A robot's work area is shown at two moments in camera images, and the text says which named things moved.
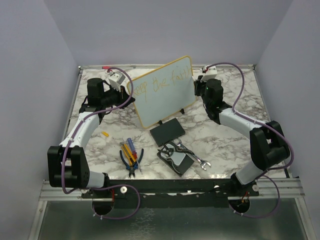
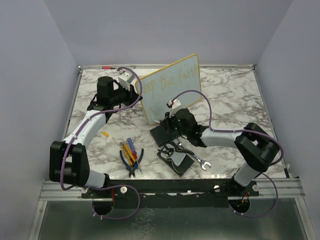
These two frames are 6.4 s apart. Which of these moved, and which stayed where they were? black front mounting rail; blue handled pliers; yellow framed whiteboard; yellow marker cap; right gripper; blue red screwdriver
Moved: right gripper; yellow framed whiteboard
Stayed: black front mounting rail; blue red screwdriver; yellow marker cap; blue handled pliers
